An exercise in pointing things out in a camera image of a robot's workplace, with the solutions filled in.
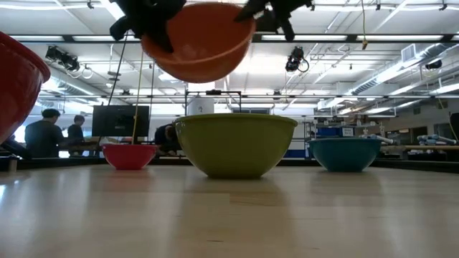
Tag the orange plastic bowl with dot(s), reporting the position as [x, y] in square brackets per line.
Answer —
[204, 53]

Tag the black overhead light rail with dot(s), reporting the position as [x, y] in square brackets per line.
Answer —
[353, 38]

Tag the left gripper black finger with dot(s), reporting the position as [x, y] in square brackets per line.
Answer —
[119, 30]
[163, 39]

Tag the large red plastic bowl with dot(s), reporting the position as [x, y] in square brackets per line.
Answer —
[18, 89]

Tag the green plastic bowl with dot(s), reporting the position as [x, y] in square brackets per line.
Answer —
[233, 147]

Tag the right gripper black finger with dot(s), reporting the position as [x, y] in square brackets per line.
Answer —
[251, 10]
[288, 30]

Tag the small red plastic bowl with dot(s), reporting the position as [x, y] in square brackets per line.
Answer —
[129, 157]

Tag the person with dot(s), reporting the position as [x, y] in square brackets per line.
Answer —
[43, 136]
[76, 132]

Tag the white cylindrical tank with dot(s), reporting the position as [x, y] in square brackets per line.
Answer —
[201, 106]

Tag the teal plastic bowl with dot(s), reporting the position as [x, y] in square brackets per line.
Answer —
[344, 154]

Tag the person bending over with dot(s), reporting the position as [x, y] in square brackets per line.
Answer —
[165, 138]

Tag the blue storage bin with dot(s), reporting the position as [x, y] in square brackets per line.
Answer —
[328, 131]

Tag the black computer monitor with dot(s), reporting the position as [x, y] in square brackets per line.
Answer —
[120, 120]

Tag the silver ventilation duct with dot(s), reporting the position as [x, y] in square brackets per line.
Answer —
[412, 57]

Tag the black ceiling camera rig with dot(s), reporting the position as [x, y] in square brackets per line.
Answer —
[62, 59]

